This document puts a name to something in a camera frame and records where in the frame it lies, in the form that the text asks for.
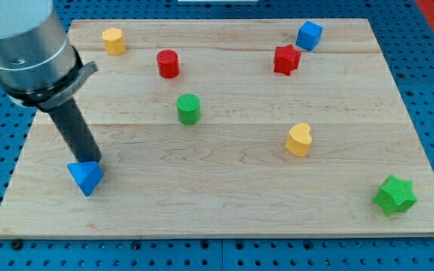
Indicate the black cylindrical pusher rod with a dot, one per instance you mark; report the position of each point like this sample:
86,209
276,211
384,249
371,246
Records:
72,126

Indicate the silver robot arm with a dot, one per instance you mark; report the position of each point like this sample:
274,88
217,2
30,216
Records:
40,68

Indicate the yellow hexagon block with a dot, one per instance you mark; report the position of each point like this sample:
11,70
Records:
113,40

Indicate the green cylinder block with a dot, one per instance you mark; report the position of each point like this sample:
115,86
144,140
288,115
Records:
188,109

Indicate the blue triangle block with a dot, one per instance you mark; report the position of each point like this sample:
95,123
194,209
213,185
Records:
87,175

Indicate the blue cube block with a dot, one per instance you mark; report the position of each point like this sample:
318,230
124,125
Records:
309,36

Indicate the green star block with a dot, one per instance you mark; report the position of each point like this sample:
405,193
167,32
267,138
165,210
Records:
395,195

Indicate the red star block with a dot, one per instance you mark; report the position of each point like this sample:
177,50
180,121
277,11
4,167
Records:
286,59

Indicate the yellow heart block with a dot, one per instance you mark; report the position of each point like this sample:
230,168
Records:
299,140

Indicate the wooden board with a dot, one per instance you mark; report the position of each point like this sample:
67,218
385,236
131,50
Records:
229,176

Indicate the red cylinder block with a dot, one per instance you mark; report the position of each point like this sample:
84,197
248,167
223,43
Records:
168,63

